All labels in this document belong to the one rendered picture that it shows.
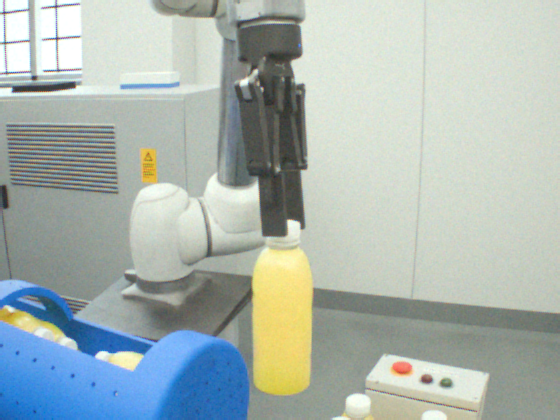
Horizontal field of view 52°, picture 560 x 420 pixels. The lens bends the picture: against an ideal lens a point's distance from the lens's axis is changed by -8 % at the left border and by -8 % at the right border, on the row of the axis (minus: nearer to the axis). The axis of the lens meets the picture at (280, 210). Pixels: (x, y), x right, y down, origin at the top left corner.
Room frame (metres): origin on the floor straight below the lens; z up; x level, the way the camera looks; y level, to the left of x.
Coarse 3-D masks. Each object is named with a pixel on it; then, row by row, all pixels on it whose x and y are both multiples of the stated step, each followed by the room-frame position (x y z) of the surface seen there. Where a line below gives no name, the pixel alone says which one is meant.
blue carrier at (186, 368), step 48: (0, 288) 0.95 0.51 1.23; (0, 336) 0.83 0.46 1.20; (96, 336) 1.03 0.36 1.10; (192, 336) 0.80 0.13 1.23; (0, 384) 0.78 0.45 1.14; (48, 384) 0.74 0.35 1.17; (96, 384) 0.72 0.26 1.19; (144, 384) 0.70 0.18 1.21; (192, 384) 0.75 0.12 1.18; (240, 384) 0.86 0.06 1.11
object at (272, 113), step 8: (280, 80) 0.68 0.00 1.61; (280, 88) 0.68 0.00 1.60; (280, 96) 0.68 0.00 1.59; (280, 104) 0.67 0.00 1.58; (272, 112) 0.67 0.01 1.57; (280, 112) 0.68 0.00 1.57; (272, 120) 0.67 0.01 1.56; (272, 128) 0.66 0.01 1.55; (272, 136) 0.66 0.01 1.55; (272, 144) 0.66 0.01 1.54; (272, 152) 0.66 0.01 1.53; (272, 160) 0.65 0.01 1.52; (272, 168) 0.65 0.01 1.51; (256, 176) 0.66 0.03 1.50
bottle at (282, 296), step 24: (264, 264) 0.65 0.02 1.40; (288, 264) 0.65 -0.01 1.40; (264, 288) 0.64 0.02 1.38; (288, 288) 0.64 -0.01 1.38; (312, 288) 0.66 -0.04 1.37; (264, 312) 0.64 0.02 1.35; (288, 312) 0.63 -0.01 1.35; (264, 336) 0.64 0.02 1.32; (288, 336) 0.63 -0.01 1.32; (264, 360) 0.63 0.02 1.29; (288, 360) 0.63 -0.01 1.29; (264, 384) 0.63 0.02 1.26; (288, 384) 0.63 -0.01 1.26
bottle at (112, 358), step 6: (108, 354) 0.91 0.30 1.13; (114, 354) 0.90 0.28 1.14; (120, 354) 0.89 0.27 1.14; (126, 354) 0.89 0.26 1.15; (132, 354) 0.89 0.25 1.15; (138, 354) 0.89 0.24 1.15; (108, 360) 0.89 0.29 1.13; (114, 360) 0.88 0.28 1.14; (120, 360) 0.88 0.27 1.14; (126, 360) 0.87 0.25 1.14; (132, 360) 0.87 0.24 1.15; (138, 360) 0.87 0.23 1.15; (126, 366) 0.86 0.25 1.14; (132, 366) 0.86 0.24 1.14
